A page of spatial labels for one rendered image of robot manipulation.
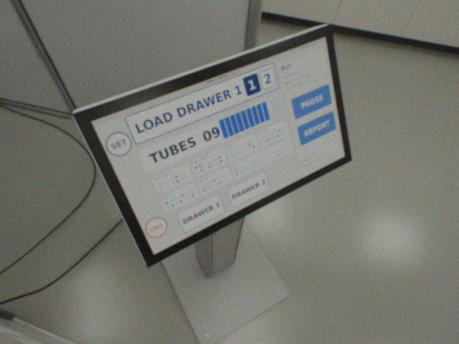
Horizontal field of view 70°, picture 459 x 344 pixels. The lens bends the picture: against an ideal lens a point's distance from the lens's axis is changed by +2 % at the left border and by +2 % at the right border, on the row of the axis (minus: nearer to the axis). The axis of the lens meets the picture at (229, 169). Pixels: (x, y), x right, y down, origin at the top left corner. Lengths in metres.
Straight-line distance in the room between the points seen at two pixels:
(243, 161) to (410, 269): 1.40
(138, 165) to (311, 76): 0.39
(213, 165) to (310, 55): 0.29
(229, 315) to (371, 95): 1.72
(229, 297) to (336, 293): 0.51
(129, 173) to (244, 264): 1.11
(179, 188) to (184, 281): 1.02
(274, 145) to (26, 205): 1.56
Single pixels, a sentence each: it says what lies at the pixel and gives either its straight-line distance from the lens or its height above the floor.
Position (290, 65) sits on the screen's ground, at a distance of 0.68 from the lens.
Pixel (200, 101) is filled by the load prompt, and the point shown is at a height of 1.16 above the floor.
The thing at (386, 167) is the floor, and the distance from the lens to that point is 2.15.
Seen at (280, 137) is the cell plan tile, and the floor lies 1.06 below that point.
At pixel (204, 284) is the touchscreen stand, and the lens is 1.58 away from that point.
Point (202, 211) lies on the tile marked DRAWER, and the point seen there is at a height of 1.01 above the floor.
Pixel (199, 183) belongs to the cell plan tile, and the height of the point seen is 1.05.
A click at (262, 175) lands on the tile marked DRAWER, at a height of 1.01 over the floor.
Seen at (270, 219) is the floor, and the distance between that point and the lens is 1.75.
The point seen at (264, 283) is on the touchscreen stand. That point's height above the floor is 0.04.
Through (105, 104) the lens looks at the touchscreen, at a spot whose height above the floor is 1.20.
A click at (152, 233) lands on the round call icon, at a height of 1.01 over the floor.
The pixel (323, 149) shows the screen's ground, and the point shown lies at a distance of 0.76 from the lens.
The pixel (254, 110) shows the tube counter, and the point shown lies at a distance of 0.64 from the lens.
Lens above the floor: 1.59
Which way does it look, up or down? 58 degrees down
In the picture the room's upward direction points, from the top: 6 degrees clockwise
